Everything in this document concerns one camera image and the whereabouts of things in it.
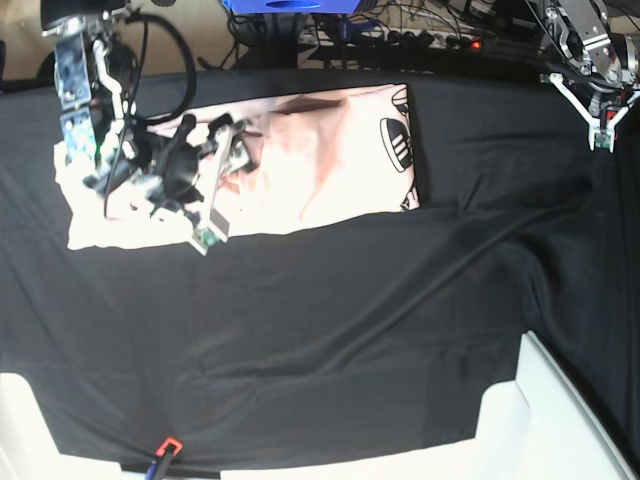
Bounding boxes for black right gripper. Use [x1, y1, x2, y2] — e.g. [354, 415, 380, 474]
[83, 114, 246, 256]

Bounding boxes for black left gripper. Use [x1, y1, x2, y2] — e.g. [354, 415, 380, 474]
[540, 59, 639, 152]

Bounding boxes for pink T-shirt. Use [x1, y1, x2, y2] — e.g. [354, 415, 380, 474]
[53, 82, 422, 251]

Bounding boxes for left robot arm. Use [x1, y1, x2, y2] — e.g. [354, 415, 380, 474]
[525, 1, 639, 152]

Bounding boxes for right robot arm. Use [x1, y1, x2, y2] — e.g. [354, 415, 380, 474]
[41, 1, 252, 254]

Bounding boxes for black table cloth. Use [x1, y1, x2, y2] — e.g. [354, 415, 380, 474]
[1, 75, 639, 472]

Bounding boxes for blue box with hole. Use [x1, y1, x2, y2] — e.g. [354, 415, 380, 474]
[221, 0, 359, 14]

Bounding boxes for orange blue clamp bottom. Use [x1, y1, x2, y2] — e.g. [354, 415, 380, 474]
[144, 437, 183, 480]

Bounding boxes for white bin left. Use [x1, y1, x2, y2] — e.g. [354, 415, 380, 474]
[1, 373, 123, 480]

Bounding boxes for white bin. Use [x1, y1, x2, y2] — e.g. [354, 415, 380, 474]
[469, 331, 640, 480]
[1, 373, 123, 480]

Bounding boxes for white bin right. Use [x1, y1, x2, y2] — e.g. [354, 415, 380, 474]
[469, 331, 640, 480]

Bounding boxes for black power strip with cables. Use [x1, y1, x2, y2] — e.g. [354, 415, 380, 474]
[298, 19, 485, 53]

